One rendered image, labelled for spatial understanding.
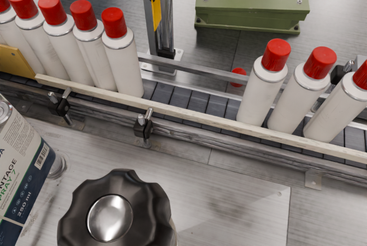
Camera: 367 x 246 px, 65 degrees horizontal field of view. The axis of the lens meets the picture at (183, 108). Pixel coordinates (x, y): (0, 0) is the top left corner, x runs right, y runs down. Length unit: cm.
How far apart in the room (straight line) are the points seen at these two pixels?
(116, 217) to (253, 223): 34
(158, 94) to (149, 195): 41
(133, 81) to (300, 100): 29
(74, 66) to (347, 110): 46
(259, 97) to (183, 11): 45
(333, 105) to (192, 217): 28
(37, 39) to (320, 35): 67
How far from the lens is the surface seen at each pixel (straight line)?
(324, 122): 53
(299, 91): 46
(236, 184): 52
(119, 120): 62
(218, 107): 58
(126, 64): 50
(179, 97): 59
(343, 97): 48
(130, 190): 20
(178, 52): 73
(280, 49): 42
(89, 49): 51
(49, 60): 60
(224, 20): 79
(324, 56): 43
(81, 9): 48
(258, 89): 46
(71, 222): 21
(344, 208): 63
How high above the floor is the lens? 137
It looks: 58 degrees down
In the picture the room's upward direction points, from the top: 1 degrees clockwise
